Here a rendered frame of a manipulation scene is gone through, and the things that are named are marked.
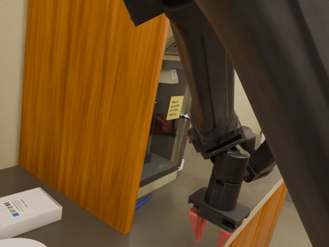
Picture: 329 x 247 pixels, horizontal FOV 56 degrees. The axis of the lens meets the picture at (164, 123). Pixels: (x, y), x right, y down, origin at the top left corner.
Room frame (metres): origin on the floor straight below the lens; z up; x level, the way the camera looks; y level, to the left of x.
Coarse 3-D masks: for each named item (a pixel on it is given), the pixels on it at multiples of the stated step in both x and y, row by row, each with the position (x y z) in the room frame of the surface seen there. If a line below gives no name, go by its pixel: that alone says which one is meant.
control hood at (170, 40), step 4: (168, 28) 0.78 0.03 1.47; (168, 32) 0.78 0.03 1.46; (172, 32) 0.78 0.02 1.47; (168, 36) 0.78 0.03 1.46; (172, 36) 0.78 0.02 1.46; (168, 40) 0.78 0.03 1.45; (172, 40) 0.79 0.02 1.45; (168, 44) 0.80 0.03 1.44; (164, 52) 0.84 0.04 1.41; (168, 52) 0.85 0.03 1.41; (172, 52) 0.87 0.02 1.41; (176, 52) 0.88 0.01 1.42
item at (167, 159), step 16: (176, 64) 0.93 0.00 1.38; (160, 80) 0.87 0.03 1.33; (176, 80) 0.94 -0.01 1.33; (160, 96) 0.88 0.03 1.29; (160, 112) 0.90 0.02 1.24; (160, 128) 0.91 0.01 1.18; (176, 128) 0.99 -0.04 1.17; (160, 144) 0.92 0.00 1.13; (176, 144) 1.01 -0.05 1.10; (144, 160) 0.87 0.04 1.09; (160, 160) 0.94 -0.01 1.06; (176, 160) 1.03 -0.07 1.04; (144, 176) 0.88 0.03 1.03; (160, 176) 0.96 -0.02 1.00
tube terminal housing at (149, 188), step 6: (168, 54) 0.90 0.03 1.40; (174, 54) 0.93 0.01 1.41; (180, 60) 0.96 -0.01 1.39; (168, 174) 1.03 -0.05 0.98; (174, 174) 1.07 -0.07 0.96; (156, 180) 0.97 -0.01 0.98; (162, 180) 1.00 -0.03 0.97; (168, 180) 1.04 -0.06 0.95; (144, 186) 0.91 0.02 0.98; (150, 186) 0.94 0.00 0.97; (156, 186) 0.97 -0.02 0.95; (138, 192) 0.88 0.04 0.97; (144, 192) 0.91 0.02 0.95
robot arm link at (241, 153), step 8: (224, 152) 0.50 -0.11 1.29; (232, 152) 0.50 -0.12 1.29; (240, 152) 0.50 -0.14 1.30; (216, 160) 0.51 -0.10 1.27; (224, 160) 0.49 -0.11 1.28; (232, 160) 0.49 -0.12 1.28; (240, 160) 0.49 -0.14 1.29; (248, 160) 0.50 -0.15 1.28; (216, 168) 0.50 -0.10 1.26; (224, 168) 0.49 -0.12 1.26; (232, 168) 0.49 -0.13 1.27; (240, 168) 0.49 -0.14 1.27; (216, 176) 0.50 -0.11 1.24; (224, 176) 0.49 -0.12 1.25; (232, 176) 0.49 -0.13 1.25; (240, 176) 0.49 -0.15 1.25
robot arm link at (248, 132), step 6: (246, 126) 0.92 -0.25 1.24; (246, 132) 0.89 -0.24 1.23; (252, 132) 0.89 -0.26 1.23; (252, 138) 0.87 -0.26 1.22; (240, 144) 0.88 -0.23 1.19; (246, 144) 0.86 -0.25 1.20; (252, 144) 0.87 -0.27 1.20; (246, 150) 0.87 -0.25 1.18; (252, 150) 0.88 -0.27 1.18; (246, 174) 0.83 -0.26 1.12
